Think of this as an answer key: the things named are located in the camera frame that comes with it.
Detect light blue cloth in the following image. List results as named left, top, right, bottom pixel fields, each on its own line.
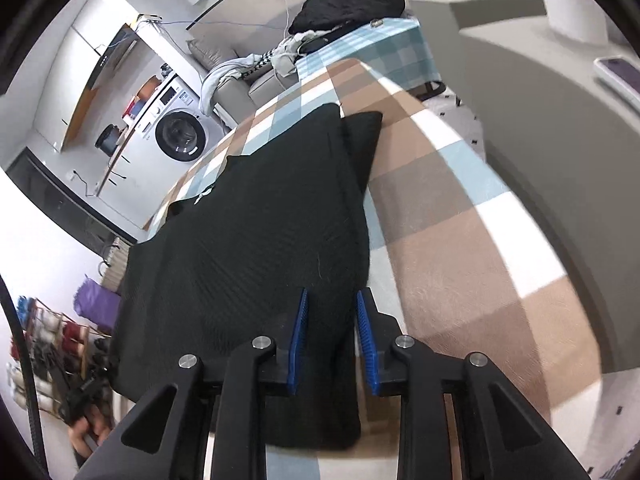
left=200, top=57, right=261, bottom=113

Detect black quilted jacket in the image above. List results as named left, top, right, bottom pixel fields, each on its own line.
left=289, top=0, right=406, bottom=36

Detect black cooking pot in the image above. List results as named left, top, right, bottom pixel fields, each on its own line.
left=95, top=124, right=123, bottom=156

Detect beige low cabinet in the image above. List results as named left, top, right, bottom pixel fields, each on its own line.
left=457, top=10, right=640, bottom=376
left=410, top=0, right=546, bottom=81

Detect white washing machine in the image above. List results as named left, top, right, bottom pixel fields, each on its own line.
left=132, top=72, right=231, bottom=163

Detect dark door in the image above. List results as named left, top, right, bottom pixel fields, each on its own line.
left=7, top=152, right=136, bottom=246

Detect black knit sweater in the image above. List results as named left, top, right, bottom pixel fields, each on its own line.
left=109, top=102, right=383, bottom=451

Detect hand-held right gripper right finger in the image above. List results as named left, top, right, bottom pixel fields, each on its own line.
left=355, top=287, right=591, bottom=480

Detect white wall cabinets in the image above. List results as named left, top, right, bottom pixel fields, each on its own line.
left=30, top=0, right=126, bottom=151

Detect shoe rack with shoes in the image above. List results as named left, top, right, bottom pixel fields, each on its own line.
left=5, top=297, right=118, bottom=416

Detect purple bag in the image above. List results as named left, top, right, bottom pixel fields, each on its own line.
left=74, top=275, right=123, bottom=333

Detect white paper towel roll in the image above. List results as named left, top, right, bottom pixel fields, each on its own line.
left=530, top=0, right=631, bottom=43

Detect teal checked table cover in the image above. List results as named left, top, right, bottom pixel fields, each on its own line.
left=295, top=17, right=443, bottom=101

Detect white crumpled clothes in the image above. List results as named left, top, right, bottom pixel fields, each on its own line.
left=270, top=32, right=321, bottom=78

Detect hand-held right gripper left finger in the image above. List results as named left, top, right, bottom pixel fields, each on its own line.
left=77, top=287, right=308, bottom=480

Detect woven laundry basket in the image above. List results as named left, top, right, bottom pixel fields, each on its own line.
left=99, top=237, right=136, bottom=293

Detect brown checked tablecloth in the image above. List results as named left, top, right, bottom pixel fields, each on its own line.
left=142, top=57, right=601, bottom=480

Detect steel range hood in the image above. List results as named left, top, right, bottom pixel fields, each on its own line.
left=82, top=25, right=138, bottom=96

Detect smartphone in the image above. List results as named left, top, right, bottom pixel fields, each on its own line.
left=594, top=56, right=640, bottom=106

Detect beige sofa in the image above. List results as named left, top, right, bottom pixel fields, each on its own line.
left=187, top=25, right=311, bottom=128

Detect white base cabinet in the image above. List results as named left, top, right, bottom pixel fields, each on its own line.
left=92, top=120, right=166, bottom=198

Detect person's left hand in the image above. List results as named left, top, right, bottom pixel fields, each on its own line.
left=69, top=417, right=110, bottom=463

